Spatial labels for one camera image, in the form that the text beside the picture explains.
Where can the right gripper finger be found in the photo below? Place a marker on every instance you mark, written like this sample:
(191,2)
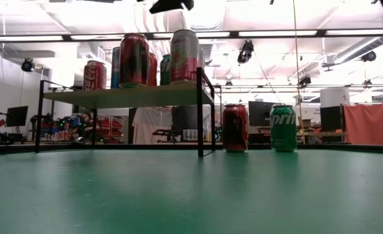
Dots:
(175,4)

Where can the row of white bottles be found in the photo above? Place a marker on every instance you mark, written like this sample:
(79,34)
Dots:
(189,135)

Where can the thin yellowish pole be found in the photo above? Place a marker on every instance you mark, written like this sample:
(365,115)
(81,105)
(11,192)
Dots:
(297,65)

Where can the cardboard box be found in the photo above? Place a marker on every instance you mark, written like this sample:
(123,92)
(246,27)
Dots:
(306,123)

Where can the white cylinder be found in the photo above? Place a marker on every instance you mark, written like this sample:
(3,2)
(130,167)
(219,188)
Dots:
(334,97)

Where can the blue silver Red Bull can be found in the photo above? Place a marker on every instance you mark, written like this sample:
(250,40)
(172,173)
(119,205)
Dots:
(115,68)

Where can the wooden shelf black metal frame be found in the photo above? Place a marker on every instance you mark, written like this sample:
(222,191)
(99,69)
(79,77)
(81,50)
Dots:
(129,97)

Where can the green Sprite can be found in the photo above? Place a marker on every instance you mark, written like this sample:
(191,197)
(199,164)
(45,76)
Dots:
(165,71)
(283,130)

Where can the person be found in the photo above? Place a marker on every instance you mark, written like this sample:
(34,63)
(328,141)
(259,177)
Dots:
(85,125)

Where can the red and blue bin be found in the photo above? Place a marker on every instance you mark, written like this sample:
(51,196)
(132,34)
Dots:
(53,125)

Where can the red soda can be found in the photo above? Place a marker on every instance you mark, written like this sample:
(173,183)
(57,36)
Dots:
(153,70)

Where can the black ceiling spotlight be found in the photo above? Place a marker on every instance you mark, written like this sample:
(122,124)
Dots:
(304,80)
(369,57)
(27,65)

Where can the black monitor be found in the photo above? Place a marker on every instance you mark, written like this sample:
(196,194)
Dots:
(331,118)
(17,116)
(259,113)

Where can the orange cloth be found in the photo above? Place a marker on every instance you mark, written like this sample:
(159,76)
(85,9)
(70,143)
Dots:
(370,123)

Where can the red bin rack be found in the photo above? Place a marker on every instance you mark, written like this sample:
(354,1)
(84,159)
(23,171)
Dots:
(113,125)

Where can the black ceiling camera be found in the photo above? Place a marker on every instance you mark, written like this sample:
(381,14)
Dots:
(245,52)

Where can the white hanging shirt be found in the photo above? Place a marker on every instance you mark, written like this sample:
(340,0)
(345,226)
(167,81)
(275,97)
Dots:
(149,123)

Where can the red Coca-Cola can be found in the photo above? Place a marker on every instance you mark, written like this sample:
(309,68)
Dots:
(134,61)
(94,76)
(235,130)

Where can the green table mat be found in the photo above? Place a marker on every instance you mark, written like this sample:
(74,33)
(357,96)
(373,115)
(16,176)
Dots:
(191,201)

